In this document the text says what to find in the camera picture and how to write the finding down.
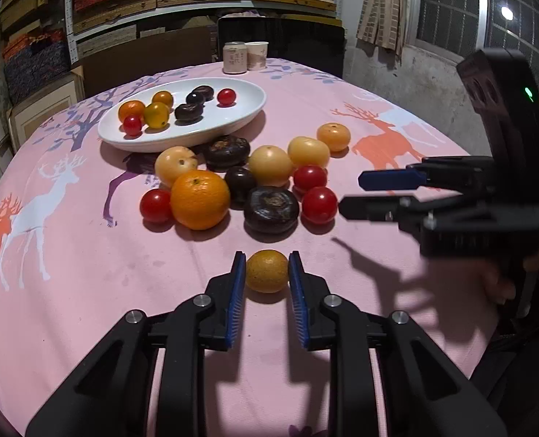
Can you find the beige drink can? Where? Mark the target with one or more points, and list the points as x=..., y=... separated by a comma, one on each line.
x=235, y=58

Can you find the person's right hand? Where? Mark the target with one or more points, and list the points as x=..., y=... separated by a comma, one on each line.
x=497, y=282

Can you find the beige woven curtain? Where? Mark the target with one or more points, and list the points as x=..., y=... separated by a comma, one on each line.
x=383, y=9

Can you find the barred window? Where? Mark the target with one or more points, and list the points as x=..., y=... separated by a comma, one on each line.
x=451, y=9

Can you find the white metal shelf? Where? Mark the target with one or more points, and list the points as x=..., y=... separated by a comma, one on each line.
x=69, y=9

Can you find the red cherry tomato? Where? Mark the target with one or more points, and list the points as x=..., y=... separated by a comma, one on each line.
x=319, y=205
x=156, y=205
x=132, y=126
x=310, y=178
x=226, y=97

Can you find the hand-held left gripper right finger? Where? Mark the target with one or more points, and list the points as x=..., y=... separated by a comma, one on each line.
x=298, y=300

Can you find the black flat panel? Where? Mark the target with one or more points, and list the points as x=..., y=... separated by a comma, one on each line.
x=297, y=41

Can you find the white paper cup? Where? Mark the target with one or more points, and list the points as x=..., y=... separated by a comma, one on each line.
x=257, y=56

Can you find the pink deer print tablecloth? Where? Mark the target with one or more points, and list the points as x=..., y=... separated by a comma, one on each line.
x=114, y=282

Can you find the pale yellow plum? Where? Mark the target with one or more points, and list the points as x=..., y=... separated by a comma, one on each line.
x=308, y=152
x=270, y=165
x=175, y=165

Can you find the white plate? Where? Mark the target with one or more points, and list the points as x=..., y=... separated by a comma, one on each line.
x=247, y=105

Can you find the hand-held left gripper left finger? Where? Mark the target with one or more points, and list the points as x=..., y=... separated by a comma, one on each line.
x=235, y=300

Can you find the large orange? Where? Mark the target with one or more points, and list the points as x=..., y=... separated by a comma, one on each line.
x=200, y=199

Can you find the small yellow-orange fruit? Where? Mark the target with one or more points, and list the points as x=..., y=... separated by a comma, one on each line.
x=333, y=136
x=162, y=98
x=266, y=271
x=156, y=115

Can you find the orange mandarin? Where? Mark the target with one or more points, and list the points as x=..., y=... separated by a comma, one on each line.
x=131, y=109

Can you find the pile of blue patterned boxes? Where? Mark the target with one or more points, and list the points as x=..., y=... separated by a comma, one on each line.
x=32, y=68

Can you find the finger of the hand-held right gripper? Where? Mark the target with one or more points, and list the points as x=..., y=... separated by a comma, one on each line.
x=388, y=180
x=369, y=208

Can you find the dark brown board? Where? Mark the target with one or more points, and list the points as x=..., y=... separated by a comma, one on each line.
x=160, y=54

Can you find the beige framed panel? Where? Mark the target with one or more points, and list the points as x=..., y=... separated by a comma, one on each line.
x=42, y=109

